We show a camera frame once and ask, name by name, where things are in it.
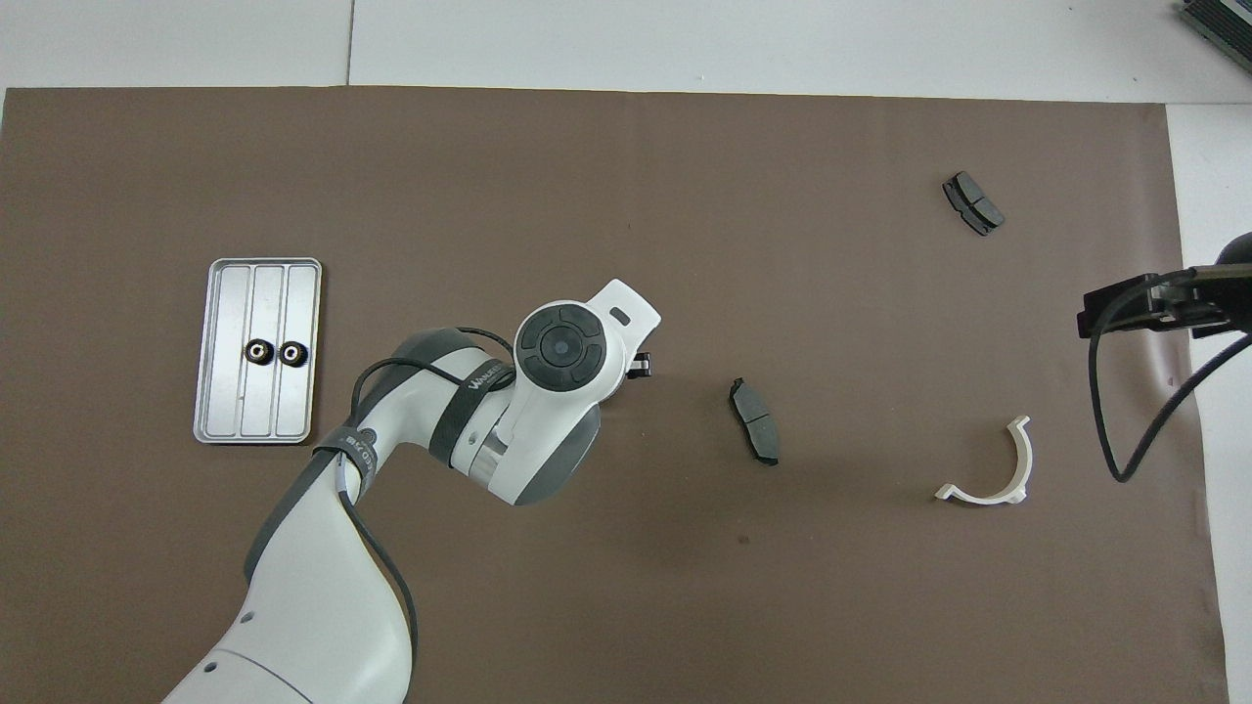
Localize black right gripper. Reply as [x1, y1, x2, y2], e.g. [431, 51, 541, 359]
[1079, 233, 1252, 338]

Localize grey slim brake pad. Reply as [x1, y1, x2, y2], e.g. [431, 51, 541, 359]
[729, 377, 782, 467]

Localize silver metal tray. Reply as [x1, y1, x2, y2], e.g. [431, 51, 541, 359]
[193, 257, 323, 446]

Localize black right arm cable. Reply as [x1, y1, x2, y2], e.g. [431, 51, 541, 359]
[1088, 272, 1252, 484]

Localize brown table mat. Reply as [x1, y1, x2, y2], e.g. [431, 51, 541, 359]
[0, 86, 1229, 704]

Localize white half-ring clamp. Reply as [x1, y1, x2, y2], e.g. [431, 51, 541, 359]
[934, 416, 1034, 506]

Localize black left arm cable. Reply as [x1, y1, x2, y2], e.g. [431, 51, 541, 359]
[323, 328, 519, 666]

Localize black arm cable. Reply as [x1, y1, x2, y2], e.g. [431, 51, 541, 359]
[1088, 272, 1252, 484]
[323, 328, 519, 666]

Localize grey wide brake pad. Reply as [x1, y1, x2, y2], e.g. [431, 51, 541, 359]
[942, 171, 1006, 237]

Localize dark ribbed metal device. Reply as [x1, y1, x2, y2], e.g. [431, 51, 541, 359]
[1179, 0, 1252, 48]

